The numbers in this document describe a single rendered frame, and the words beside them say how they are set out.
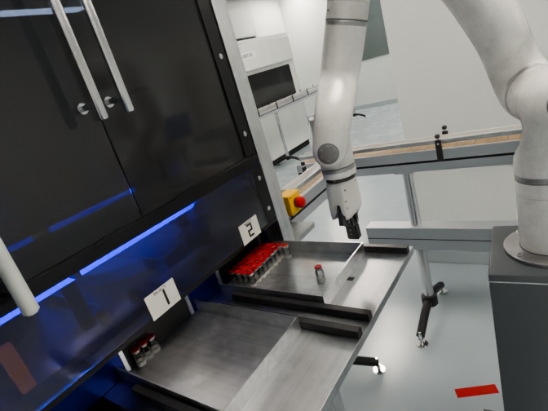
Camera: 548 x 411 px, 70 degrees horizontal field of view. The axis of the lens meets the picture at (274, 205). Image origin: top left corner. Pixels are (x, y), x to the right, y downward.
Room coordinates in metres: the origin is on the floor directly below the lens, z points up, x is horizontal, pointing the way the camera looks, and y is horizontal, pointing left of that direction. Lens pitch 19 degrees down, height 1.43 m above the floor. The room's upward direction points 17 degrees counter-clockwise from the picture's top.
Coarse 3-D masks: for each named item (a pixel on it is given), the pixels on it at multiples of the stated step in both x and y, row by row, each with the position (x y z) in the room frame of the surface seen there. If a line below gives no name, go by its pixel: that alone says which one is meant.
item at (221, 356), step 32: (192, 320) 0.90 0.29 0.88; (224, 320) 0.86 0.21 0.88; (256, 320) 0.81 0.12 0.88; (288, 320) 0.75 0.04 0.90; (160, 352) 0.81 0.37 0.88; (192, 352) 0.77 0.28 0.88; (224, 352) 0.73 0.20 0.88; (256, 352) 0.70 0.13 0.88; (160, 384) 0.65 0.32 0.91; (192, 384) 0.66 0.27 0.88; (224, 384) 0.64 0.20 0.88; (256, 384) 0.60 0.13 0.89
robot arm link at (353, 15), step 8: (328, 0) 0.89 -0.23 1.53; (336, 0) 0.87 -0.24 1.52; (344, 0) 0.86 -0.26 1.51; (352, 0) 0.85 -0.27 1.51; (360, 0) 0.85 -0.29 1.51; (368, 0) 0.86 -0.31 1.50; (328, 8) 0.89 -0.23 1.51; (336, 8) 0.87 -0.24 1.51; (344, 8) 0.86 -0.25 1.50; (352, 8) 0.85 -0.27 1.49; (360, 8) 0.86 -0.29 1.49; (368, 8) 0.87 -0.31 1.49; (328, 16) 0.89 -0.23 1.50; (336, 16) 0.87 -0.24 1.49; (344, 16) 0.86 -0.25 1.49; (352, 16) 0.85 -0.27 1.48; (360, 16) 0.86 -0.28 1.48
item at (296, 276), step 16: (272, 240) 1.18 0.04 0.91; (304, 256) 1.07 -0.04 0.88; (320, 256) 1.04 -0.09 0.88; (336, 256) 1.01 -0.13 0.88; (352, 256) 0.93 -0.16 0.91; (272, 272) 1.03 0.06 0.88; (288, 272) 1.00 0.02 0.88; (304, 272) 0.97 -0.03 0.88; (336, 272) 0.92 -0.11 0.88; (224, 288) 0.99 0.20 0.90; (240, 288) 0.95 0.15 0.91; (256, 288) 0.91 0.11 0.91; (272, 288) 0.94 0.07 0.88; (288, 288) 0.92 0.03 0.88; (304, 288) 0.89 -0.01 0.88; (320, 288) 0.87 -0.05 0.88; (336, 288) 0.83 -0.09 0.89
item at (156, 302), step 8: (160, 288) 0.80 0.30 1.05; (168, 288) 0.82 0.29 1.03; (176, 288) 0.83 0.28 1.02; (152, 296) 0.78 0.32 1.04; (160, 296) 0.80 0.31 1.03; (168, 296) 0.81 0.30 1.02; (176, 296) 0.83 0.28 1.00; (152, 304) 0.78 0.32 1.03; (160, 304) 0.79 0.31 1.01; (152, 312) 0.77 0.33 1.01; (160, 312) 0.78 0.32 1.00
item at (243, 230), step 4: (248, 220) 1.07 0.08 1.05; (252, 220) 1.08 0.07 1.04; (256, 220) 1.09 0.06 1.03; (244, 224) 1.05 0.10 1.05; (252, 224) 1.07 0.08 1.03; (256, 224) 1.09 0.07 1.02; (240, 228) 1.03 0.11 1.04; (244, 228) 1.04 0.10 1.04; (248, 228) 1.06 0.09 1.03; (256, 228) 1.08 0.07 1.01; (240, 232) 1.03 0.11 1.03; (244, 232) 1.04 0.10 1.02; (248, 232) 1.05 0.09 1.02; (252, 232) 1.07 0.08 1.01; (256, 232) 1.08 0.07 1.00; (244, 236) 1.04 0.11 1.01; (248, 236) 1.05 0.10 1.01; (252, 236) 1.06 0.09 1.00; (244, 240) 1.03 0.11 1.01; (248, 240) 1.05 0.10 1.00; (244, 244) 1.03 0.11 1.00
